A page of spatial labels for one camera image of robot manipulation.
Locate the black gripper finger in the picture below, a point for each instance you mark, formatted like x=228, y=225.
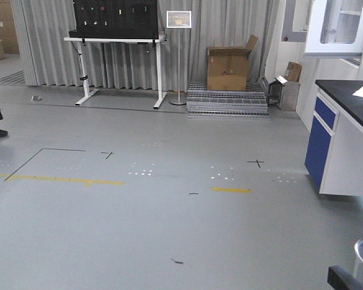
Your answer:
x=340, y=279

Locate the blue white lab counter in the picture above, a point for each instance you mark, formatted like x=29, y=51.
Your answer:
x=334, y=157

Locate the small metal box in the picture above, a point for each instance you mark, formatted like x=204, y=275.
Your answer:
x=283, y=94

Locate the stack of metal grates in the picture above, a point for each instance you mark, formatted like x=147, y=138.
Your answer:
x=249, y=104

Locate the small cardboard box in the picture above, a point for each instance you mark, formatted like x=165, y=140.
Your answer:
x=293, y=72

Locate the large cardboard box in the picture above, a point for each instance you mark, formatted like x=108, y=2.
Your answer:
x=228, y=67

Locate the grey curtain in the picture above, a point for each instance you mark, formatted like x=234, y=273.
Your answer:
x=47, y=59

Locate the black pegboard panel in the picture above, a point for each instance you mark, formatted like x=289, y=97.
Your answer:
x=116, y=19

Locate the white standing desk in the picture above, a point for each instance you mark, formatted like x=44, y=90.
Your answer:
x=125, y=63

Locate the stacked cardboard boxes left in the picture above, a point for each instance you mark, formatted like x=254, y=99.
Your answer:
x=8, y=36

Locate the sign stand with frame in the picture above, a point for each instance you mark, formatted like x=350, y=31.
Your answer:
x=178, y=19

